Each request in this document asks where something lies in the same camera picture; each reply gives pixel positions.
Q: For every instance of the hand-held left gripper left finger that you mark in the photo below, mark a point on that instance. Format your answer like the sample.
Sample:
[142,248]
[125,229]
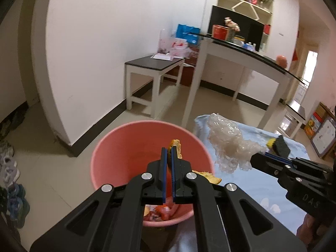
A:
[164,173]

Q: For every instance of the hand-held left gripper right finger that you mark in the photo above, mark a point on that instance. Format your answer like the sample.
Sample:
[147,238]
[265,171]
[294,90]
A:
[173,173]

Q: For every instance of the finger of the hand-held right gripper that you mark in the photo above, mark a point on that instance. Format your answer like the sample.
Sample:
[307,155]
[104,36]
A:
[265,164]
[291,161]

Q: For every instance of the orange peel piece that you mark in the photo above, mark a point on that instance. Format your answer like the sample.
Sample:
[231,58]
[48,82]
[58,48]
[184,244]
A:
[177,147]
[207,177]

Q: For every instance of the yellow snack wrapper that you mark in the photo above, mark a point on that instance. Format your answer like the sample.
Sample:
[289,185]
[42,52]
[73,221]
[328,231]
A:
[148,210]

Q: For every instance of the clear plastic wrap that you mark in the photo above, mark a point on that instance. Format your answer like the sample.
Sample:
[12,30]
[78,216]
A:
[228,141]

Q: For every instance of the pink plastic bucket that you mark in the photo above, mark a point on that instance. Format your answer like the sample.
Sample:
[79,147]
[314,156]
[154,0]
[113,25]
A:
[126,149]

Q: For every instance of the person's right hand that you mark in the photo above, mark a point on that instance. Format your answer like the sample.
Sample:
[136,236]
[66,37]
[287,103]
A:
[307,228]

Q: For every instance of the light blue table cloth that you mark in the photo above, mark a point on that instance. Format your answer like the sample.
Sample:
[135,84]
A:
[258,186]

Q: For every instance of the white drawing board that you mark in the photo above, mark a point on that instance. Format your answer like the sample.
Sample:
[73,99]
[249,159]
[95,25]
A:
[325,136]

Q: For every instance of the orange printed box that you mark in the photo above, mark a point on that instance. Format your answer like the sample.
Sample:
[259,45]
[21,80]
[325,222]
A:
[313,120]

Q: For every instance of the small white side table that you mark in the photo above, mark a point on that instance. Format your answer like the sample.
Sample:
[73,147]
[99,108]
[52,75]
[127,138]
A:
[295,110]

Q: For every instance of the orange round fruit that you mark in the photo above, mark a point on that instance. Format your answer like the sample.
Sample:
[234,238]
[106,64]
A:
[281,61]

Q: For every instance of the white bench with black top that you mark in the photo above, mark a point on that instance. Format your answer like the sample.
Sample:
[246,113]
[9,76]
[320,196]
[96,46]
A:
[147,63]

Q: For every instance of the white paper tray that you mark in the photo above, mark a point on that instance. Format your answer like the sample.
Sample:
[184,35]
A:
[162,57]

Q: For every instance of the small clear bottles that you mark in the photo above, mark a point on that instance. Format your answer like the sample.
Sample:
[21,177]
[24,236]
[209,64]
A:
[250,46]

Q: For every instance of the white and yellow jar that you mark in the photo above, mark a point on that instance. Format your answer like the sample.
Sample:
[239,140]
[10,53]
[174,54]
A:
[239,40]

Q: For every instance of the white table with glass top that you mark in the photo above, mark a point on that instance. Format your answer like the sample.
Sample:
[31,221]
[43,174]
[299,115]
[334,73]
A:
[210,50]

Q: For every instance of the white pink plastic bag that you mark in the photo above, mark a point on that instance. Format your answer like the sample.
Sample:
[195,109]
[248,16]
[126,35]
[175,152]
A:
[174,46]

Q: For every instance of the small red box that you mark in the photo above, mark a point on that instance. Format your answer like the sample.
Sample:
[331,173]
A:
[266,29]

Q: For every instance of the red bucket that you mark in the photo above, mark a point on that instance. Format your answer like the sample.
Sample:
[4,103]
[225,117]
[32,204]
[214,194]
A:
[219,32]

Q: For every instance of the blue shopping bag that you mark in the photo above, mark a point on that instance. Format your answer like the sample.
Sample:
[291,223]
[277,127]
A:
[187,32]

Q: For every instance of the pink flower bouquet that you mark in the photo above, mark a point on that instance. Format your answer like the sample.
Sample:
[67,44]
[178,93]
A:
[232,26]

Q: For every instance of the blue sneaker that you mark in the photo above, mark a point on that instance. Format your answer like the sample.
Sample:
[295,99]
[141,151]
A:
[18,204]

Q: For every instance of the grey sneaker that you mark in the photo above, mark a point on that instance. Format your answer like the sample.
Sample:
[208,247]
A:
[9,170]

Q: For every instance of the black board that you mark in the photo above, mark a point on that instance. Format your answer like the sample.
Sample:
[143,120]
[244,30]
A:
[218,15]

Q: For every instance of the red wall decoration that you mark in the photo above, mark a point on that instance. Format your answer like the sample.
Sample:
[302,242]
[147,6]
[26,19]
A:
[295,55]

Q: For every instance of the white wall shelf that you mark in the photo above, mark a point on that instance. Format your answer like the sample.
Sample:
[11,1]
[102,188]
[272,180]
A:
[246,4]

